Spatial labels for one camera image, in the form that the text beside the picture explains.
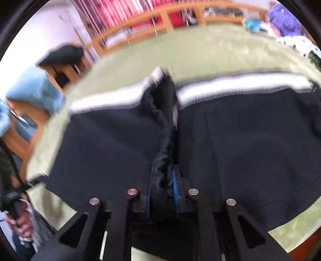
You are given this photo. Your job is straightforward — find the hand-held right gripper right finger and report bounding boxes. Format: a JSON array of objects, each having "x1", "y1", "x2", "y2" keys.
[{"x1": 171, "y1": 164, "x2": 294, "y2": 261}]

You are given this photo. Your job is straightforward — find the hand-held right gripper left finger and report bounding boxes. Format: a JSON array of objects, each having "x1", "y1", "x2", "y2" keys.
[{"x1": 31, "y1": 188, "x2": 151, "y2": 261}]

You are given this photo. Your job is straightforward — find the black pants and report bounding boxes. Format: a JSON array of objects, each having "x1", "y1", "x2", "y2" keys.
[{"x1": 46, "y1": 66, "x2": 321, "y2": 261}]

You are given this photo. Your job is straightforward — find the person's left hand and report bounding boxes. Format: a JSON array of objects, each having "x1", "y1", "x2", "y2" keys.
[{"x1": 5, "y1": 200, "x2": 35, "y2": 238}]

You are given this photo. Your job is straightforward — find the person's grey clothing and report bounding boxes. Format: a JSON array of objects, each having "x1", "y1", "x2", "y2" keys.
[{"x1": 11, "y1": 198, "x2": 60, "y2": 261}]

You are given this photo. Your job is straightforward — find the light blue cloth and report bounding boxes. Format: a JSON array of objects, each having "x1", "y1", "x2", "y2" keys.
[{"x1": 0, "y1": 98, "x2": 14, "y2": 136}]

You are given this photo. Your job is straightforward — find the light blue towel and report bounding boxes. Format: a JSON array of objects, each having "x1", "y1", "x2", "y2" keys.
[{"x1": 5, "y1": 66, "x2": 66, "y2": 115}]

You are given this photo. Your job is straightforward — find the green bed blanket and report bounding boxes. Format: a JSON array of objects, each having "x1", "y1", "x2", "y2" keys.
[{"x1": 26, "y1": 24, "x2": 321, "y2": 261}]

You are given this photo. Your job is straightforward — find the black garment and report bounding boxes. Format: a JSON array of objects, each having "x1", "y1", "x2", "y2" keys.
[{"x1": 38, "y1": 44, "x2": 85, "y2": 67}]

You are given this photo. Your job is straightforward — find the geometric patterned pillow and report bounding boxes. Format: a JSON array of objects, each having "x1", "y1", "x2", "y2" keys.
[{"x1": 242, "y1": 17, "x2": 269, "y2": 35}]

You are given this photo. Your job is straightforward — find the pile of boxes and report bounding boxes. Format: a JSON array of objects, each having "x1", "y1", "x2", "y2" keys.
[{"x1": 202, "y1": 6, "x2": 245, "y2": 18}]

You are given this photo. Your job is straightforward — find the white floral pillow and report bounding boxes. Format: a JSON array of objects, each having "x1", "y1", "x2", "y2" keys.
[{"x1": 276, "y1": 35, "x2": 321, "y2": 60}]

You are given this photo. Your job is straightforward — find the dark green cloth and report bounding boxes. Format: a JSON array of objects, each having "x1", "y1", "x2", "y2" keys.
[{"x1": 308, "y1": 50, "x2": 321, "y2": 66}]

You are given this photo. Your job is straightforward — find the purple plush toy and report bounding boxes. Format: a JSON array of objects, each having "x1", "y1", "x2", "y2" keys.
[{"x1": 266, "y1": 2, "x2": 302, "y2": 37}]

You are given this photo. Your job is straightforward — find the black strap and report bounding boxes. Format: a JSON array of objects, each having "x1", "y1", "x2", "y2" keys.
[{"x1": 0, "y1": 137, "x2": 28, "y2": 194}]

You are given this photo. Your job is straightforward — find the wooden bed frame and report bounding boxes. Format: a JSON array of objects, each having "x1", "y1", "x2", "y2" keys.
[{"x1": 0, "y1": 5, "x2": 276, "y2": 176}]

